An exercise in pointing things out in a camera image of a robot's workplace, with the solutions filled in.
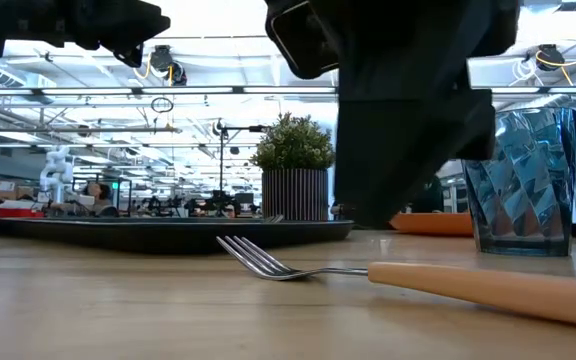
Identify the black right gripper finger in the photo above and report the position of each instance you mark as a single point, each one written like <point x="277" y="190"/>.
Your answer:
<point x="473" y="125"/>
<point x="383" y="160"/>

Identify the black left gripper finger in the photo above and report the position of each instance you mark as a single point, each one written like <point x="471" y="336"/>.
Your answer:
<point x="123" y="25"/>

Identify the orange round plate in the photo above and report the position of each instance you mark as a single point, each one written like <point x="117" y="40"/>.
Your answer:
<point x="433" y="225"/>

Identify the blue faceted glass cup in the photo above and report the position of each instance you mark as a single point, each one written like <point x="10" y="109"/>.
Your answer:
<point x="528" y="190"/>

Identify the black plastic tray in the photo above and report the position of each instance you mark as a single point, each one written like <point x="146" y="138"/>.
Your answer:
<point x="168" y="237"/>

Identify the potted plant in ribbed pot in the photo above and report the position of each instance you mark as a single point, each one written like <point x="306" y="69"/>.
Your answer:
<point x="293" y="190"/>

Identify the seated person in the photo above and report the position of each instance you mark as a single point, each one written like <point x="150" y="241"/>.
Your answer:
<point x="99" y="192"/>

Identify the red box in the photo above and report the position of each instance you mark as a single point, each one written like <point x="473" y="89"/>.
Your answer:
<point x="20" y="212"/>

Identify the black camera stand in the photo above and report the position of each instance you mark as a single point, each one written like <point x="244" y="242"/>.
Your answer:
<point x="218" y="127"/>

